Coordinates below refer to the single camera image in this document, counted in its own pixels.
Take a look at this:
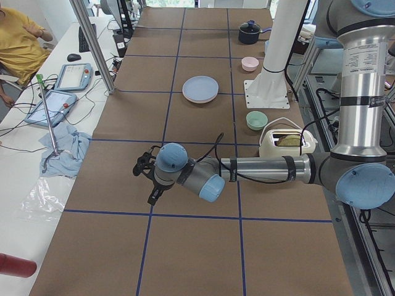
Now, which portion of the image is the white camera stand base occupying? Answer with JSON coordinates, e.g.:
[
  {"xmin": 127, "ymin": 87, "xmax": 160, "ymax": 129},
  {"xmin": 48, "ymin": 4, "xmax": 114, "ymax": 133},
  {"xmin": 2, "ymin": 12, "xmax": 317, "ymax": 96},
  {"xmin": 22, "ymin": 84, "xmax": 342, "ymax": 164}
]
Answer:
[{"xmin": 244, "ymin": 0, "xmax": 309, "ymax": 109}]

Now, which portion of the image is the green tipped grabber stick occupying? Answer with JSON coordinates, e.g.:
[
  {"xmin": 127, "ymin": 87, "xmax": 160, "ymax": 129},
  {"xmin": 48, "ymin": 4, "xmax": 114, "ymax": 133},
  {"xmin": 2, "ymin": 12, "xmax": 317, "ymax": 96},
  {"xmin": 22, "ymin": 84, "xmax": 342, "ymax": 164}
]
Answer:
[{"xmin": 36, "ymin": 74, "xmax": 62, "ymax": 156}]

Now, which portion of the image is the near teach pendant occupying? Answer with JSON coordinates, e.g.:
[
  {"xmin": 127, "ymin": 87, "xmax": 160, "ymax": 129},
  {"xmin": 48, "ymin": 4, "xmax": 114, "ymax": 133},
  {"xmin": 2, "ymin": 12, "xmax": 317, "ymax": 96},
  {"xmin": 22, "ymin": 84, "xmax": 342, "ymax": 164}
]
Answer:
[{"xmin": 24, "ymin": 90, "xmax": 77, "ymax": 127}]

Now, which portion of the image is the cream toaster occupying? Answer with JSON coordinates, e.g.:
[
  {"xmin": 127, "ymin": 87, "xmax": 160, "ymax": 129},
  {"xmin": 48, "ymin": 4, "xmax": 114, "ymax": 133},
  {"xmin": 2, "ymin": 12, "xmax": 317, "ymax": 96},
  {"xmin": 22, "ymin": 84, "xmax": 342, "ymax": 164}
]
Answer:
[{"xmin": 259, "ymin": 117, "xmax": 318, "ymax": 157}]

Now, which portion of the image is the light blue plate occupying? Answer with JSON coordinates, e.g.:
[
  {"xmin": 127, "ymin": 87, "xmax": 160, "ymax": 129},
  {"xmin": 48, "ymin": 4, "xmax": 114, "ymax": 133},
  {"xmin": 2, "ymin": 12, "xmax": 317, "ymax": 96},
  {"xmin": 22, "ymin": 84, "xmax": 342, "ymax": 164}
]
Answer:
[{"xmin": 182, "ymin": 76, "xmax": 219, "ymax": 99}]

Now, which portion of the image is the aluminium frame post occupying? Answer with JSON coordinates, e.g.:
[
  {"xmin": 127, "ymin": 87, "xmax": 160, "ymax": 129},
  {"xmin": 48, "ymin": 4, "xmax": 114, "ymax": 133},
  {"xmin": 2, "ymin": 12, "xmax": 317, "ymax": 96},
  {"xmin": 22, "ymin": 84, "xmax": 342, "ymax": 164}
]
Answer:
[{"xmin": 69, "ymin": 0, "xmax": 115, "ymax": 94}]

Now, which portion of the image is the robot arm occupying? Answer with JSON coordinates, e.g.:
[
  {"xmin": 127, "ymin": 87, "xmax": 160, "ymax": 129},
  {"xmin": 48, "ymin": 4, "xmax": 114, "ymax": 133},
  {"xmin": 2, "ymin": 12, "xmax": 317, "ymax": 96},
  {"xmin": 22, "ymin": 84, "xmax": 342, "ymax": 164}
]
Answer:
[{"xmin": 133, "ymin": 1, "xmax": 394, "ymax": 210}]

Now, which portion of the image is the pink bowl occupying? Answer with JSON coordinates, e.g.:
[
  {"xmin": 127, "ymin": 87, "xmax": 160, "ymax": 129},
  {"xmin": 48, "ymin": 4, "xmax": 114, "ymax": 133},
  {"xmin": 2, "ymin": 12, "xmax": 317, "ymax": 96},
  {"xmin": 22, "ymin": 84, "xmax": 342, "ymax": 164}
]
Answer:
[{"xmin": 241, "ymin": 56, "xmax": 259, "ymax": 72}]

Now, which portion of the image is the black keyboard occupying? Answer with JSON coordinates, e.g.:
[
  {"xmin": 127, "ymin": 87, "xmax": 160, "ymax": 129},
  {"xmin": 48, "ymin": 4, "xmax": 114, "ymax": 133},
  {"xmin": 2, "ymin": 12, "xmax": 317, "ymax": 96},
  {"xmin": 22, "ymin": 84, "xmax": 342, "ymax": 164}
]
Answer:
[{"xmin": 78, "ymin": 27, "xmax": 89, "ymax": 52}]

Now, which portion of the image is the dark blue lidded pot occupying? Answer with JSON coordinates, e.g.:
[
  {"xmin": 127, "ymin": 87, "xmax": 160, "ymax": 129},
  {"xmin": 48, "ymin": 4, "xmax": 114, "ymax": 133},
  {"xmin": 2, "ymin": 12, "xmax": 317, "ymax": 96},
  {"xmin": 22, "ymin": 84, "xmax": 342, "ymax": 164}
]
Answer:
[{"xmin": 238, "ymin": 20, "xmax": 272, "ymax": 45}]

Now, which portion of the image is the clear plastic bag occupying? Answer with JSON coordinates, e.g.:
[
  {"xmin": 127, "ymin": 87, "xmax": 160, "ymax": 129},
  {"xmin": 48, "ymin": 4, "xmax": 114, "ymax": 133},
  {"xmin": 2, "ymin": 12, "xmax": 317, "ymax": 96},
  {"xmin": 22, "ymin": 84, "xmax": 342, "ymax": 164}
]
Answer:
[{"xmin": 16, "ymin": 176, "xmax": 75, "ymax": 224}]

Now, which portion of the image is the teach pendant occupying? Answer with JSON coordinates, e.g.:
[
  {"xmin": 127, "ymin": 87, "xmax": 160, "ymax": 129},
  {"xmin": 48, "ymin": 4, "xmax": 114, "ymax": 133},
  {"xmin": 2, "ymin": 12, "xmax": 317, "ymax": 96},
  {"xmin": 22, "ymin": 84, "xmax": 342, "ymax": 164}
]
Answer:
[
  {"xmin": 54, "ymin": 63, "xmax": 92, "ymax": 91},
  {"xmin": 24, "ymin": 90, "xmax": 77, "ymax": 127}
]

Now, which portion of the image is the light blue cloth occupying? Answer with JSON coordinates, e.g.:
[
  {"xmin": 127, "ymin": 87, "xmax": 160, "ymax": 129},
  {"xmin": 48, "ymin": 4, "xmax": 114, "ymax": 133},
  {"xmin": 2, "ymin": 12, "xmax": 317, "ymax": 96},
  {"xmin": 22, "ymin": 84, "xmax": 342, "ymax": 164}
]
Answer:
[{"xmin": 39, "ymin": 122, "xmax": 91, "ymax": 178}]

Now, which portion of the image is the black computer mouse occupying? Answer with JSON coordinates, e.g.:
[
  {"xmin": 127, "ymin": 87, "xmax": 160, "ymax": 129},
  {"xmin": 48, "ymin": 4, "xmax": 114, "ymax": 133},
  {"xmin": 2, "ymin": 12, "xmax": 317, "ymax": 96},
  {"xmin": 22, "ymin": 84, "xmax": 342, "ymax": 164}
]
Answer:
[{"xmin": 67, "ymin": 54, "xmax": 81, "ymax": 62}]

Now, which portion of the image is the person in yellow shirt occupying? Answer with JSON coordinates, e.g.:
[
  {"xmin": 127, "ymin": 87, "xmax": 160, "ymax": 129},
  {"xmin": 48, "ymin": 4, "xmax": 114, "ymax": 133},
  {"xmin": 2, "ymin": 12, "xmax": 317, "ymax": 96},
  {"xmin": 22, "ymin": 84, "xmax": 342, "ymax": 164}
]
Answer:
[{"xmin": 0, "ymin": 7, "xmax": 54, "ymax": 108}]

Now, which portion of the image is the pink plate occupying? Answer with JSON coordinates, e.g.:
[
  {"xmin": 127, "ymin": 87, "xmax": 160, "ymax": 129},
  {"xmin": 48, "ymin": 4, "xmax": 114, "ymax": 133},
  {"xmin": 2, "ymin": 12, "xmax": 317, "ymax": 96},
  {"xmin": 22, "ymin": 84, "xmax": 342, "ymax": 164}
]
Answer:
[{"xmin": 183, "ymin": 94, "xmax": 217, "ymax": 104}]

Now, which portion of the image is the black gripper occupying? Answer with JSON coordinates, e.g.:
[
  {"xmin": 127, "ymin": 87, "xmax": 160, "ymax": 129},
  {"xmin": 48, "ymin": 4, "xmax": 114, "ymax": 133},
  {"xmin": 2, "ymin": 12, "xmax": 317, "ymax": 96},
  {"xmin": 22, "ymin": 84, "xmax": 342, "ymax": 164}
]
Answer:
[{"xmin": 132, "ymin": 146, "xmax": 173, "ymax": 205}]

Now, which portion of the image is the far teach pendant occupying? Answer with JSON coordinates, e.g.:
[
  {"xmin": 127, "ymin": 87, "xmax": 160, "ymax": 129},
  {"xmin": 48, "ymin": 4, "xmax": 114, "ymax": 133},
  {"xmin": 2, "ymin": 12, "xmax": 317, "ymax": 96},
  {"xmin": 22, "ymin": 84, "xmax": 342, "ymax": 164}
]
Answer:
[{"xmin": 54, "ymin": 63, "xmax": 92, "ymax": 91}]

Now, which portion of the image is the mint green bowl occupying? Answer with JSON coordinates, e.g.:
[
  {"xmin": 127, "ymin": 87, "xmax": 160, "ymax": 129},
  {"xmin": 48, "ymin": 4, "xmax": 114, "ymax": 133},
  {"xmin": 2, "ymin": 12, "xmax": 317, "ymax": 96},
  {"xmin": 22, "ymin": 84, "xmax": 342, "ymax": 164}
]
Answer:
[{"xmin": 246, "ymin": 110, "xmax": 268, "ymax": 131}]

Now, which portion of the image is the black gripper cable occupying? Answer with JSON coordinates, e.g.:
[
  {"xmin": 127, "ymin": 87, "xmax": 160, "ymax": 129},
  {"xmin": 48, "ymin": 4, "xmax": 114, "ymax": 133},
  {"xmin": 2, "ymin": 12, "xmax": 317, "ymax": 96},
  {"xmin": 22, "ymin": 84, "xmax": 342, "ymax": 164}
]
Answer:
[{"xmin": 196, "ymin": 0, "xmax": 312, "ymax": 185}]

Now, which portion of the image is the red bottle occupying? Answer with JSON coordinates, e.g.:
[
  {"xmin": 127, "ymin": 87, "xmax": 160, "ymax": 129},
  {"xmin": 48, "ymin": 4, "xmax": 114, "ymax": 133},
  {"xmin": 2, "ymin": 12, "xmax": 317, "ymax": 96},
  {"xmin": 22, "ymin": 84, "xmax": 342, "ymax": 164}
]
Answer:
[{"xmin": 1, "ymin": 253, "xmax": 37, "ymax": 278}]

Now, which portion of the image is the light blue cup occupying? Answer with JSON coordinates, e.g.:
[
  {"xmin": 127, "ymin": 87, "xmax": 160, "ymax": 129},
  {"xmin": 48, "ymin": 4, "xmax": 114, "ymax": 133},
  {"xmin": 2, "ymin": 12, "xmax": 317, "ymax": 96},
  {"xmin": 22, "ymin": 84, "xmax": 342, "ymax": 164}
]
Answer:
[{"xmin": 264, "ymin": 40, "xmax": 270, "ymax": 56}]

